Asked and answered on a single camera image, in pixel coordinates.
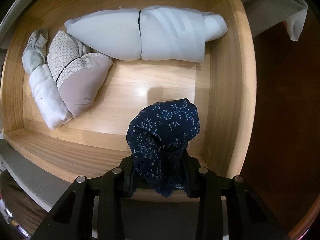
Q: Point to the honeycomb pattern beige underwear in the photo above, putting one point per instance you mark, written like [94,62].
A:
[78,72]

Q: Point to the light blue rolled underwear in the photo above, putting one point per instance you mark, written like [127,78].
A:
[47,98]

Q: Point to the pale blue folded underwear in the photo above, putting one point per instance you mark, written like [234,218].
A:
[153,34]

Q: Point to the wooden drawer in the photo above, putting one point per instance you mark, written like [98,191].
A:
[223,87]

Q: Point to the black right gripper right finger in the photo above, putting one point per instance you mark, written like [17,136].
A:
[228,203]

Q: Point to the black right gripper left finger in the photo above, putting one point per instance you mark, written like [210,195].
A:
[72,215]

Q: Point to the navy floral underwear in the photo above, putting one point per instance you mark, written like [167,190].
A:
[158,138]

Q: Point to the grey-green crumpled underwear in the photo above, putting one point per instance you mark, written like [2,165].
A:
[34,54]

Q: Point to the white nightstand cabinet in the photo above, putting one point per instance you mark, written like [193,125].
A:
[264,14]

